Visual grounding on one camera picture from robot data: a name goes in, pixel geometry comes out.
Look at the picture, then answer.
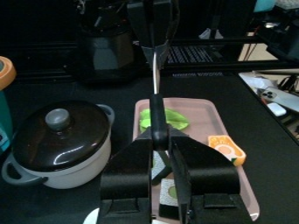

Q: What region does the teal basket orange rim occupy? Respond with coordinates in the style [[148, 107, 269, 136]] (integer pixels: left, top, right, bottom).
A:
[[0, 56, 17, 154]]

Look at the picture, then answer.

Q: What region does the white earbud case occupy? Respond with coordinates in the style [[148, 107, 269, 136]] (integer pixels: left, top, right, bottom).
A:
[[265, 101, 286, 117]]

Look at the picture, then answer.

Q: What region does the silver smartphone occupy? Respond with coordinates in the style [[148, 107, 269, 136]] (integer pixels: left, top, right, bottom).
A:
[[258, 86, 299, 114]]

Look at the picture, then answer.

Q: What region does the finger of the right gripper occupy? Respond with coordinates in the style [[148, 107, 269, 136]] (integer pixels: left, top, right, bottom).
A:
[[154, 42, 172, 71], [138, 45, 154, 70]]

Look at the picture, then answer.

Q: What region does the black metal frame rail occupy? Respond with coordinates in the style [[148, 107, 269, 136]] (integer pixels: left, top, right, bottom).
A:
[[162, 59, 299, 73]]

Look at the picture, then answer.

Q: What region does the light round plate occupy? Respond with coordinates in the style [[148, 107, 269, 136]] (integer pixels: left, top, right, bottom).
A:
[[81, 207, 101, 224]]

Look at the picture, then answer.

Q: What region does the black slotted grille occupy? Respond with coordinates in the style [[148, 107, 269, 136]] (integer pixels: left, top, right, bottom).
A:
[[166, 45, 216, 64]]

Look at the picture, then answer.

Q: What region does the white crumpled paper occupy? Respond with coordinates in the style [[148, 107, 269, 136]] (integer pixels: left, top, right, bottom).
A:
[[237, 72, 274, 90]]

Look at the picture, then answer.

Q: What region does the white toy cooking pot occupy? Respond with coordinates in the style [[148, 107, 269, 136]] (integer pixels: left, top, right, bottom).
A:
[[1, 100, 117, 191]]

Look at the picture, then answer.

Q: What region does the green toy starfruit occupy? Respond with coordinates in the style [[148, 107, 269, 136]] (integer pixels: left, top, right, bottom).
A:
[[138, 108, 192, 131]]

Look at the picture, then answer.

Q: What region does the yellow toy pepper half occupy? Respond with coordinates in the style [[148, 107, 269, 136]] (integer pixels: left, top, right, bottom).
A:
[[206, 134, 248, 167]]

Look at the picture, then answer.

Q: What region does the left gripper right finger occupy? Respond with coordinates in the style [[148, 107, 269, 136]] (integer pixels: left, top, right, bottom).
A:
[[166, 127, 256, 224]]

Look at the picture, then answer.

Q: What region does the pinkish cutting board tray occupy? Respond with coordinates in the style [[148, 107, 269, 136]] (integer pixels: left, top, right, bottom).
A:
[[132, 98, 261, 222]]

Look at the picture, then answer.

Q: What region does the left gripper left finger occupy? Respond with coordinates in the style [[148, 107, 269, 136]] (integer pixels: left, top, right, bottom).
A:
[[97, 128, 154, 224]]

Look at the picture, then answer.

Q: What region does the black cable bundle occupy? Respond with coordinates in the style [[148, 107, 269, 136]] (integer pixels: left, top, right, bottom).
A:
[[276, 73, 299, 92]]

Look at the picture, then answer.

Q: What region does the white speckled sushi piece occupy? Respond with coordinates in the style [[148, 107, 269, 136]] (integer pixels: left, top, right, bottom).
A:
[[150, 150, 173, 186]]

